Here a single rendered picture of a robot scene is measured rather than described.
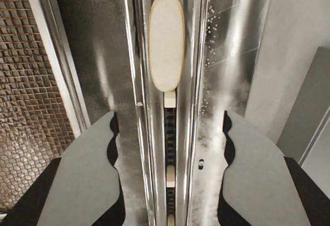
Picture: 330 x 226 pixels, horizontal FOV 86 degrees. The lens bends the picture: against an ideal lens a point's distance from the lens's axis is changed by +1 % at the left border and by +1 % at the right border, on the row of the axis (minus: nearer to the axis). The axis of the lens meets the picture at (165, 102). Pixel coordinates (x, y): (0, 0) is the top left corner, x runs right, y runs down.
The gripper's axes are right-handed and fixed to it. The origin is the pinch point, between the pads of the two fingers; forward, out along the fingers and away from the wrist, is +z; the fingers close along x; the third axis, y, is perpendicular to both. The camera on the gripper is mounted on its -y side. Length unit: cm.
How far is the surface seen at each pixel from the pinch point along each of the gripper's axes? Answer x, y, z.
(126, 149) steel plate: -7.6, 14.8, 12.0
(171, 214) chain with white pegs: -0.2, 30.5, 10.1
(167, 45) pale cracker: -0.2, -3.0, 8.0
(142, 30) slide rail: -2.7, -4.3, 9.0
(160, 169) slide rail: -1.7, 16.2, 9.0
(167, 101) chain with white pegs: -0.3, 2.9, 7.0
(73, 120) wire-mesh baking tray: -10.2, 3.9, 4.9
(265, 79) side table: 12.7, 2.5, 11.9
